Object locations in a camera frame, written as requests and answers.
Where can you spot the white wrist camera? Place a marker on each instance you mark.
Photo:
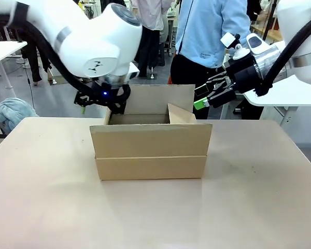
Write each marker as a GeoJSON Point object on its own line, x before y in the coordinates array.
{"type": "Point", "coordinates": [229, 40]}
{"type": "Point", "coordinates": [133, 72]}

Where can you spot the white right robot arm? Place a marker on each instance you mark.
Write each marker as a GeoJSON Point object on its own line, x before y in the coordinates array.
{"type": "Point", "coordinates": [303, 59]}

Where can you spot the bystander in pink shirt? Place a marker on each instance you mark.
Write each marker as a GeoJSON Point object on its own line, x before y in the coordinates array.
{"type": "Point", "coordinates": [150, 31]}

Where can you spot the wooden workbench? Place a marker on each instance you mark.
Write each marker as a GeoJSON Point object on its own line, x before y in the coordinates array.
{"type": "Point", "coordinates": [270, 32]}

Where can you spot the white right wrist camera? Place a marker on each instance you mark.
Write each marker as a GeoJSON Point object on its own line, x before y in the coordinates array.
{"type": "Point", "coordinates": [229, 40]}

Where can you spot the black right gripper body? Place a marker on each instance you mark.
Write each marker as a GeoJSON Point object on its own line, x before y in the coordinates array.
{"type": "Point", "coordinates": [245, 76]}

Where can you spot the flat metal floor plate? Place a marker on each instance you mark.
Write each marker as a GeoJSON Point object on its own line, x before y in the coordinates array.
{"type": "Point", "coordinates": [58, 79]}

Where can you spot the bystander in dark clothes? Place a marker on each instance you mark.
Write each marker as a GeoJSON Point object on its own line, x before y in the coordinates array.
{"type": "Point", "coordinates": [35, 64]}

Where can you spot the black tripod pole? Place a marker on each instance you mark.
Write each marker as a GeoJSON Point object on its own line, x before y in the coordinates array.
{"type": "Point", "coordinates": [269, 23]}

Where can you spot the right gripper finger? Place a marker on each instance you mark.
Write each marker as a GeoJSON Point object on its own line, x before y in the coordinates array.
{"type": "Point", "coordinates": [219, 81]}
{"type": "Point", "coordinates": [217, 99]}

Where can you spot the brown cardboard box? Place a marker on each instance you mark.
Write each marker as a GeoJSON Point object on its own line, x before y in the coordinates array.
{"type": "Point", "coordinates": [150, 145]}

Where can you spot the light blue towel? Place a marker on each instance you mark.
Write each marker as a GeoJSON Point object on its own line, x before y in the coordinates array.
{"type": "Point", "coordinates": [11, 111]}

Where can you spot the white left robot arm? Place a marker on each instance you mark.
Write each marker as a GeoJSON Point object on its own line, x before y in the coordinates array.
{"type": "Point", "coordinates": [88, 39]}

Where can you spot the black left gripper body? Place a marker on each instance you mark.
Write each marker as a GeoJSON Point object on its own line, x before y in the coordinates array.
{"type": "Point", "coordinates": [111, 94]}

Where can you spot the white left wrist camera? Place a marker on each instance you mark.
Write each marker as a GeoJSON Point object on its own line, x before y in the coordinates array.
{"type": "Point", "coordinates": [133, 72]}

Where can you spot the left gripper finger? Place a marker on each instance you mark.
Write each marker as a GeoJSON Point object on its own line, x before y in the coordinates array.
{"type": "Point", "coordinates": [84, 99]}
{"type": "Point", "coordinates": [118, 109]}

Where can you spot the person in blue sweater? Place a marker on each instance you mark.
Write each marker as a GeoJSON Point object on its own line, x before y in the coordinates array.
{"type": "Point", "coordinates": [204, 33]}

